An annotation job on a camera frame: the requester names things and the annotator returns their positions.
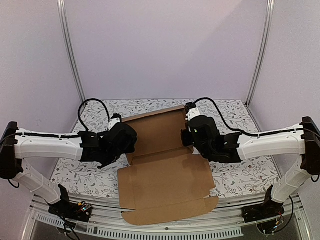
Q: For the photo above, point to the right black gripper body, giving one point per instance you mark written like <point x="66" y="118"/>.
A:
<point x="185" y="138"/>

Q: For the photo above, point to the brown cardboard box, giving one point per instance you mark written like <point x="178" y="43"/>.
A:
<point x="164" y="181"/>

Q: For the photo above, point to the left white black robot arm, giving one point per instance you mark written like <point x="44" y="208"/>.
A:
<point x="18" y="144"/>

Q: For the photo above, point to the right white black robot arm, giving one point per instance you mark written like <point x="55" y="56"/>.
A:
<point x="302" y="139"/>

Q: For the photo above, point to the floral patterned table mat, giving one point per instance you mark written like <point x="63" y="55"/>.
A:
<point x="253" y="176"/>

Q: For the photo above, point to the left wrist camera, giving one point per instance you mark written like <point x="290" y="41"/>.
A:
<point x="115" y="119"/>

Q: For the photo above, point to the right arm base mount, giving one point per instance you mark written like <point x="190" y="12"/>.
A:
<point x="270" y="215"/>

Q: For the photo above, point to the front aluminium rail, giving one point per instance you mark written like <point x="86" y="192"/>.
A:
<point x="225" y="222"/>

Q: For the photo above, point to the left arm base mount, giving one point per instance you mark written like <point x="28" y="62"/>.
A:
<point x="80" y="211"/>

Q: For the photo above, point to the right aluminium frame post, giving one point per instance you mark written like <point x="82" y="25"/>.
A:
<point x="262" y="51"/>

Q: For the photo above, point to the aluminium frame post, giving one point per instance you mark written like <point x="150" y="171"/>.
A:
<point x="62" y="11"/>
<point x="262" y="51"/>

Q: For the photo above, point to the left aluminium frame post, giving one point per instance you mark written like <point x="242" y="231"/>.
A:
<point x="62" y="11"/>

